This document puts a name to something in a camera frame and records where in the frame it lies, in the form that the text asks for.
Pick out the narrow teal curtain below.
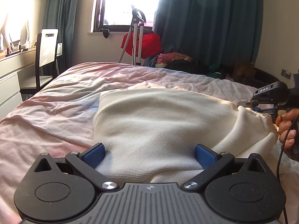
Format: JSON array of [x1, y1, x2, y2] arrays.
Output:
[[42, 0, 101, 75]]

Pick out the wide teal curtain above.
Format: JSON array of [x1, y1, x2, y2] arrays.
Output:
[[152, 0, 265, 73]]

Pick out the dark framed window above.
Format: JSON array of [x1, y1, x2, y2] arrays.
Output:
[[93, 0, 164, 33]]

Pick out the cream striped sweater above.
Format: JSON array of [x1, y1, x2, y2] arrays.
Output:
[[93, 87, 280, 184]]

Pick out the metal wall switch plate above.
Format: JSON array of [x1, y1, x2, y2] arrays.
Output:
[[280, 69, 293, 80]]

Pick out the white desk with drawers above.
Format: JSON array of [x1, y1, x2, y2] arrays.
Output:
[[0, 43, 40, 121]]

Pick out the small bottles on desk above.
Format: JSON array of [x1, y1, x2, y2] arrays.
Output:
[[0, 31, 36, 57]]

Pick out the pink clothing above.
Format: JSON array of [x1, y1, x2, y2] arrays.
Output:
[[155, 52, 193, 69]]

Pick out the white backed chair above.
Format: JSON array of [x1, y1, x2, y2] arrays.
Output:
[[19, 29, 60, 95]]

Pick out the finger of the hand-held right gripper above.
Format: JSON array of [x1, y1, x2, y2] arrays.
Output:
[[237, 99, 281, 114]]

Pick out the black cable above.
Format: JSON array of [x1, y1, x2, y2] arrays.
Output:
[[276, 115, 299, 224]]

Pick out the black clothing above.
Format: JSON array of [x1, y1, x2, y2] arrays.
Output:
[[164, 59, 211, 75]]

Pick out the green clothing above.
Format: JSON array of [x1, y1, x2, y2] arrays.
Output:
[[206, 63, 223, 78]]

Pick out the black sofa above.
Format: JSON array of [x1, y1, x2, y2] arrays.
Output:
[[220, 64, 280, 88]]

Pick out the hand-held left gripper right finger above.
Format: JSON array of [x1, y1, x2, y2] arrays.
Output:
[[183, 144, 266, 190]]

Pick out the red bag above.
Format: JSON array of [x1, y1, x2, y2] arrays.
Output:
[[120, 29, 163, 60]]

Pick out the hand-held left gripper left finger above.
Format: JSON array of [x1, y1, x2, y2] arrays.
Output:
[[33, 143, 119, 190]]

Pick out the pale pink bed blanket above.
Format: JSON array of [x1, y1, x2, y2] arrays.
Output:
[[0, 62, 299, 224]]

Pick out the person's right hand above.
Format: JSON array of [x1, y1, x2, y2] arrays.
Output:
[[275, 109, 299, 149]]

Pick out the garment steamer stand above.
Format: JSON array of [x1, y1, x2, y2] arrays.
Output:
[[117, 7, 147, 66]]

